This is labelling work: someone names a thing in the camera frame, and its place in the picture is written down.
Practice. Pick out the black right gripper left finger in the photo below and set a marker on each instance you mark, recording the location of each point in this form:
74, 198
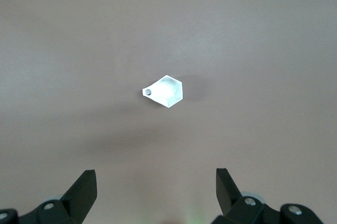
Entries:
79, 195

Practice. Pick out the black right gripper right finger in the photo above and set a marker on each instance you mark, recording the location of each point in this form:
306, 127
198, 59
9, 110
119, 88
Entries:
227, 195

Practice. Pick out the white faceted plastic cup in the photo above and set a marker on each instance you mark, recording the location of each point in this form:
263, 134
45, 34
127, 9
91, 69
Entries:
168, 92

